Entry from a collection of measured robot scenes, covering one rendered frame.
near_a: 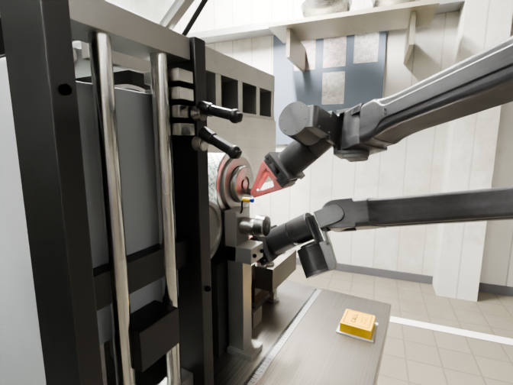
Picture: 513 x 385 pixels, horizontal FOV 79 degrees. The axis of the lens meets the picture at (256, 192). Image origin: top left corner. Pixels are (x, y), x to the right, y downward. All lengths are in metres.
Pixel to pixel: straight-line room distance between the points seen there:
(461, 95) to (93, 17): 0.35
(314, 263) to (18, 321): 0.48
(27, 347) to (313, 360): 0.49
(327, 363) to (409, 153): 2.66
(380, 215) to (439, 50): 2.76
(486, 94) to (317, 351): 0.56
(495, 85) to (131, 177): 0.36
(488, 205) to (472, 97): 0.30
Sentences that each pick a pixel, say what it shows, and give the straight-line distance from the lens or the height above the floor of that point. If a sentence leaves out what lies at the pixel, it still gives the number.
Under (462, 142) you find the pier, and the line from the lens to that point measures 3.01.
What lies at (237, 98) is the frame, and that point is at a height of 1.51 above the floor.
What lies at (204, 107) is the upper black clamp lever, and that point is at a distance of 0.32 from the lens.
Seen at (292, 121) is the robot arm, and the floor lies 1.37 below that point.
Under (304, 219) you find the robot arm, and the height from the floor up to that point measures 1.18.
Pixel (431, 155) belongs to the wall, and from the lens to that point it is 3.22.
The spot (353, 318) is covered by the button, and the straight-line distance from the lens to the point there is 0.82.
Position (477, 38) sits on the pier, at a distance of 3.11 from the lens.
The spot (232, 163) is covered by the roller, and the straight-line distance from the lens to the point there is 0.62.
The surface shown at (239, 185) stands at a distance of 0.62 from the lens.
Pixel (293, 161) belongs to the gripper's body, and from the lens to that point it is 0.58.
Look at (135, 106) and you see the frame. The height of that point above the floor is 1.37.
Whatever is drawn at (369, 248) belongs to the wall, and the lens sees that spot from 3.36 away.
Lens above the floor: 1.34
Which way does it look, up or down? 9 degrees down
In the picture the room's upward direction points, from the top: straight up
